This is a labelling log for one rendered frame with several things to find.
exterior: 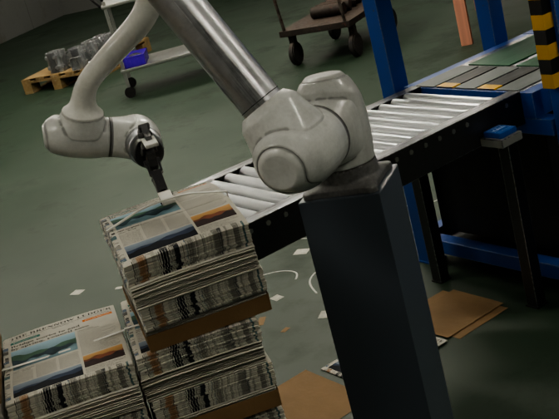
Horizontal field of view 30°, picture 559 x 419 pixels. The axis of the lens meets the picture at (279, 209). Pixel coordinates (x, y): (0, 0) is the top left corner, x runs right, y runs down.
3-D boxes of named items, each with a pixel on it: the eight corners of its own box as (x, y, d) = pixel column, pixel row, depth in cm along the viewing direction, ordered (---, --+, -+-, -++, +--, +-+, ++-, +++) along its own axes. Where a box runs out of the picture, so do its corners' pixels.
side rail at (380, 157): (216, 283, 297) (205, 244, 293) (206, 279, 302) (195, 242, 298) (526, 123, 364) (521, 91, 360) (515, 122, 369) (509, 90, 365)
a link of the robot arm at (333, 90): (386, 145, 250) (366, 57, 243) (359, 174, 235) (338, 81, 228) (324, 152, 258) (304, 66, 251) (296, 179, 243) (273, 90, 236)
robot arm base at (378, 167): (397, 159, 257) (392, 138, 255) (376, 192, 238) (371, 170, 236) (327, 169, 264) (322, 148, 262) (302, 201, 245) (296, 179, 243)
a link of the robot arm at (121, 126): (163, 165, 262) (110, 164, 259) (153, 149, 277) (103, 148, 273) (165, 122, 259) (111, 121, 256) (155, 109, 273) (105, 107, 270)
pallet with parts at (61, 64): (98, 82, 1070) (86, 46, 1058) (23, 96, 1106) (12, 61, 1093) (154, 49, 1187) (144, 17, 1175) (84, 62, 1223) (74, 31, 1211)
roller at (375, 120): (440, 140, 347) (437, 125, 346) (351, 130, 385) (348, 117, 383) (451, 135, 350) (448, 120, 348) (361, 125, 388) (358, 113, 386)
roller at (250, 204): (280, 201, 312) (286, 215, 314) (200, 184, 350) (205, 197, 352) (268, 209, 310) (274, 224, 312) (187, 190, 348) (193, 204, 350)
